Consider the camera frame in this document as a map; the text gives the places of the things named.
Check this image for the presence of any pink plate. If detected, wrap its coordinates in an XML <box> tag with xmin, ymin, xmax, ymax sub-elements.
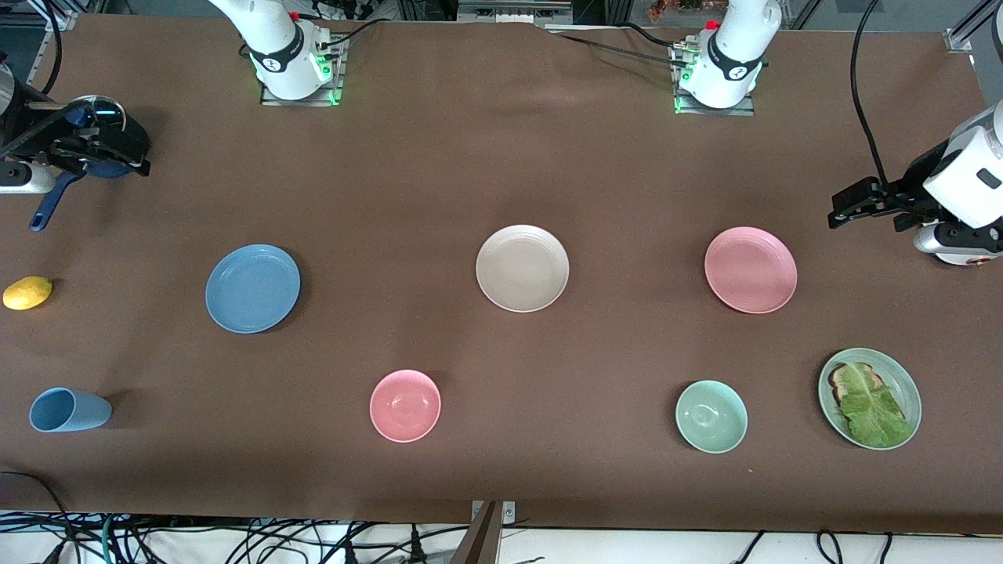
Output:
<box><xmin>704</xmin><ymin>226</ymin><xmax>798</xmax><ymax>315</ymax></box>

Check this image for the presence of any blue plate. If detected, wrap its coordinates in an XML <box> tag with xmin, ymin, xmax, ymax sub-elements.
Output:
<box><xmin>205</xmin><ymin>244</ymin><xmax>302</xmax><ymax>335</ymax></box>

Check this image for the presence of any glass pan lid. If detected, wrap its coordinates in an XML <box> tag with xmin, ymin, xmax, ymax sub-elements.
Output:
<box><xmin>73</xmin><ymin>94</ymin><xmax>128</xmax><ymax>136</ymax></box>

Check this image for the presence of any blue saucepan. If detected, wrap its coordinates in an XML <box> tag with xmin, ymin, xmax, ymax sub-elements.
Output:
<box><xmin>30</xmin><ymin>94</ymin><xmax>151</xmax><ymax>233</ymax></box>

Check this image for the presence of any yellow lemon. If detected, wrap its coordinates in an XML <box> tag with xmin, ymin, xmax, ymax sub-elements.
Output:
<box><xmin>2</xmin><ymin>276</ymin><xmax>54</xmax><ymax>311</ymax></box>

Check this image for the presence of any green plate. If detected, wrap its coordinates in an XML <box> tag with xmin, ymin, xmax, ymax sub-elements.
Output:
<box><xmin>817</xmin><ymin>348</ymin><xmax>922</xmax><ymax>451</ymax></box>

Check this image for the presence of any toast bread slice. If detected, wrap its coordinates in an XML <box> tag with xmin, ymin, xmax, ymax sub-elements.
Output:
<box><xmin>828</xmin><ymin>362</ymin><xmax>910</xmax><ymax>428</ymax></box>

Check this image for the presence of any green lettuce leaf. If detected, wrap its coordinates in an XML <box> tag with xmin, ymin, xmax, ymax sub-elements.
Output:
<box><xmin>838</xmin><ymin>362</ymin><xmax>914</xmax><ymax>449</ymax></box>

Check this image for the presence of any blue cup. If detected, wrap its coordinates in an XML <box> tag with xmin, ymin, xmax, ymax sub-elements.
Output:
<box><xmin>29</xmin><ymin>387</ymin><xmax>113</xmax><ymax>433</ymax></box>

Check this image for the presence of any green bowl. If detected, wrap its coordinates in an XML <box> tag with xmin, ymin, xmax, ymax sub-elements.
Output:
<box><xmin>675</xmin><ymin>380</ymin><xmax>748</xmax><ymax>454</ymax></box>

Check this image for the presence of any orange red background object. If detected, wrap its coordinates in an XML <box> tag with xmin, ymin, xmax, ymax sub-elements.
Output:
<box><xmin>646</xmin><ymin>0</ymin><xmax>733</xmax><ymax>20</ymax></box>

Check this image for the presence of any beige plate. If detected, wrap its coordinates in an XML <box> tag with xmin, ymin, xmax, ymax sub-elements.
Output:
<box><xmin>475</xmin><ymin>225</ymin><xmax>570</xmax><ymax>313</ymax></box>

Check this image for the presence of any brown table cloth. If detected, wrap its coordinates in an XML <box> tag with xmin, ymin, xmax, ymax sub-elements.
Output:
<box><xmin>0</xmin><ymin>14</ymin><xmax>1003</xmax><ymax>535</ymax></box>

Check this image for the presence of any pink bowl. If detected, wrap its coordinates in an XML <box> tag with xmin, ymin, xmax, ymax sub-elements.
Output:
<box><xmin>369</xmin><ymin>369</ymin><xmax>442</xmax><ymax>443</ymax></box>

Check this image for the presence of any grey metal box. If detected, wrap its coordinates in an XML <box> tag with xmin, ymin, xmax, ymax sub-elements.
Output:
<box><xmin>457</xmin><ymin>0</ymin><xmax>574</xmax><ymax>24</ymax></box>

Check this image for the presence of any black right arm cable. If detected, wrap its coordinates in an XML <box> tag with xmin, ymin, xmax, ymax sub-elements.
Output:
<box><xmin>31</xmin><ymin>0</ymin><xmax>65</xmax><ymax>99</ymax></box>

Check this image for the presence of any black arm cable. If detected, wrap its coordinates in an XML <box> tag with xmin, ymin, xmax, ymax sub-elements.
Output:
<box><xmin>31</xmin><ymin>0</ymin><xmax>65</xmax><ymax>99</ymax></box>
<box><xmin>850</xmin><ymin>0</ymin><xmax>894</xmax><ymax>193</ymax></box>

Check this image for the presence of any aluminium frame profile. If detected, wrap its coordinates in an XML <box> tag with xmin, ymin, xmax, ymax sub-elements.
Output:
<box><xmin>27</xmin><ymin>8</ymin><xmax>81</xmax><ymax>85</ymax></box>
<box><xmin>944</xmin><ymin>0</ymin><xmax>1003</xmax><ymax>56</ymax></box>

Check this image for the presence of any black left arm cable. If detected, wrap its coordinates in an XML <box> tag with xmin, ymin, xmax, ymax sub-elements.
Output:
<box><xmin>850</xmin><ymin>0</ymin><xmax>894</xmax><ymax>193</ymax></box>

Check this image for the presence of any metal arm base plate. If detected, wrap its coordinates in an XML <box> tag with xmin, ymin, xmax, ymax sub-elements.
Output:
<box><xmin>672</xmin><ymin>39</ymin><xmax>757</xmax><ymax>117</ymax></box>
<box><xmin>260</xmin><ymin>35</ymin><xmax>346</xmax><ymax>107</ymax></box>

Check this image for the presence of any black base power cable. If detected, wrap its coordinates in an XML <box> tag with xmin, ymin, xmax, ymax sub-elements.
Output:
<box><xmin>549</xmin><ymin>28</ymin><xmax>683</xmax><ymax>63</ymax></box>
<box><xmin>317</xmin><ymin>16</ymin><xmax>393</xmax><ymax>49</ymax></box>

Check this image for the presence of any dark mount post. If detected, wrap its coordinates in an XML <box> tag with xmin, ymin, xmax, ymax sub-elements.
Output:
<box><xmin>451</xmin><ymin>501</ymin><xmax>502</xmax><ymax>564</ymax></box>

